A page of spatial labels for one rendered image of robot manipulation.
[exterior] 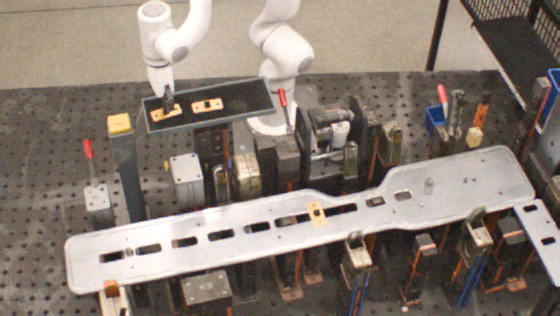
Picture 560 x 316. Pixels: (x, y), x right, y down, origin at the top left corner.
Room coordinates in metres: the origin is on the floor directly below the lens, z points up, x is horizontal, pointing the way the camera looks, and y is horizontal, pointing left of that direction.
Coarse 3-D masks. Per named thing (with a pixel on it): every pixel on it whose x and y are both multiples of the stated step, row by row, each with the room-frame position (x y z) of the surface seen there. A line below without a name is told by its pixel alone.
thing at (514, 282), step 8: (528, 240) 1.20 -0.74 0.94; (528, 248) 1.20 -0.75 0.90; (520, 256) 1.20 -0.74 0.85; (528, 256) 1.21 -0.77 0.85; (512, 264) 1.22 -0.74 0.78; (520, 264) 1.20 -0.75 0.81; (512, 272) 1.20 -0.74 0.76; (520, 272) 1.21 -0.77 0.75; (512, 280) 1.20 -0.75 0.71; (520, 280) 1.21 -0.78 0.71; (512, 288) 1.18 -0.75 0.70; (520, 288) 1.18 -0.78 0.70
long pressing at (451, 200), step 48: (384, 192) 1.32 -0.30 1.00; (432, 192) 1.32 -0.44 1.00; (480, 192) 1.33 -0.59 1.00; (528, 192) 1.34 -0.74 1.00; (96, 240) 1.11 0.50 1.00; (144, 240) 1.12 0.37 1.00; (240, 240) 1.13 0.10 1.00; (288, 240) 1.14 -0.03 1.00; (336, 240) 1.15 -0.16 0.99; (96, 288) 0.96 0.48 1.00
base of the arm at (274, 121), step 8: (288, 96) 1.75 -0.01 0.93; (280, 104) 1.74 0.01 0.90; (288, 104) 1.76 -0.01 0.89; (296, 104) 1.85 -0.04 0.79; (280, 112) 1.74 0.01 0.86; (288, 112) 1.77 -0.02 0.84; (248, 120) 1.77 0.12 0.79; (256, 120) 1.77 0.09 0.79; (264, 120) 1.75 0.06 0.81; (272, 120) 1.74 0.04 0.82; (280, 120) 1.75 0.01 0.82; (256, 128) 1.73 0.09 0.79; (264, 128) 1.74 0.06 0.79; (272, 128) 1.74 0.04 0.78; (280, 128) 1.74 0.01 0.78; (272, 136) 1.71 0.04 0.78
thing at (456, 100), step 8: (456, 96) 1.52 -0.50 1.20; (456, 104) 1.52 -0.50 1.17; (464, 104) 1.49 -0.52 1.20; (448, 112) 1.51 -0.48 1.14; (456, 112) 1.52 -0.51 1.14; (448, 120) 1.50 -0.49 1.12; (456, 120) 1.51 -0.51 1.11; (448, 128) 1.49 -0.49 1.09; (456, 128) 1.50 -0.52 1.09; (448, 136) 1.49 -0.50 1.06; (456, 136) 1.50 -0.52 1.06
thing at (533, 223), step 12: (528, 204) 1.29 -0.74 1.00; (540, 204) 1.29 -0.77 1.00; (516, 216) 1.25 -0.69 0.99; (528, 216) 1.25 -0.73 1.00; (540, 216) 1.25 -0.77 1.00; (528, 228) 1.20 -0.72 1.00; (540, 228) 1.21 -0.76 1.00; (552, 228) 1.21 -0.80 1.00; (540, 240) 1.16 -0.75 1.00; (540, 252) 1.12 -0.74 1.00; (552, 252) 1.12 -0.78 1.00; (552, 264) 1.08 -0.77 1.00; (552, 276) 1.04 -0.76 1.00
